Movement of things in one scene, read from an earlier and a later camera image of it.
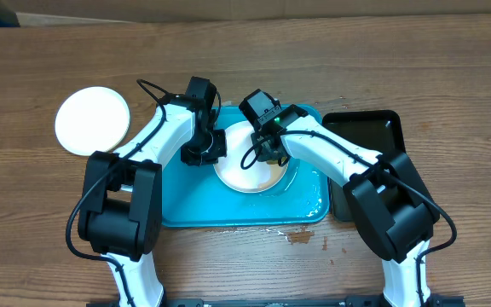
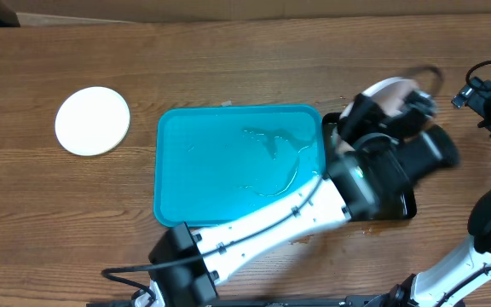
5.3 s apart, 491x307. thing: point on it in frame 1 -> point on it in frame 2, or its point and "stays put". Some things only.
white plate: x=92 y=118 stays put
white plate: x=259 y=178 -> x=387 y=98
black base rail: x=351 y=301 stays put
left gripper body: x=206 y=149 -> x=354 y=127
